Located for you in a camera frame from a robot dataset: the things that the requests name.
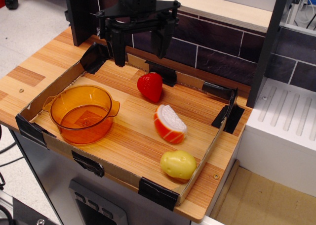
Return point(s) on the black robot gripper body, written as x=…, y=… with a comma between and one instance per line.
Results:
x=134, y=16

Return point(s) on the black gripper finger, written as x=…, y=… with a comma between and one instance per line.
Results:
x=161, y=40
x=116, y=45

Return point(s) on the orange transparent plastic pot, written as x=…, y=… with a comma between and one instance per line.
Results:
x=83, y=114

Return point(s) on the salmon sushi toy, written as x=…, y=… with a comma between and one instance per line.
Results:
x=168, y=125

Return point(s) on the cardboard fence with black tape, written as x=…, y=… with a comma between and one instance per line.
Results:
x=130, y=152

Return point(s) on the red toy strawberry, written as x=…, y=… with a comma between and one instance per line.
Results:
x=150, y=86

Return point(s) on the black caster wheel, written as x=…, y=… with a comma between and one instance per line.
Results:
x=11, y=4

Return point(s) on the yellow toy potato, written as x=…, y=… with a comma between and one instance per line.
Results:
x=178, y=164

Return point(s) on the white toy sink drainboard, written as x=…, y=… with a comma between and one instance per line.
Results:
x=279, y=140

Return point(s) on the grey oven control panel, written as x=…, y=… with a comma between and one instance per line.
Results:
x=95, y=209

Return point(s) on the dark grey vertical post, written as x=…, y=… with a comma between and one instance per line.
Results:
x=262, y=66

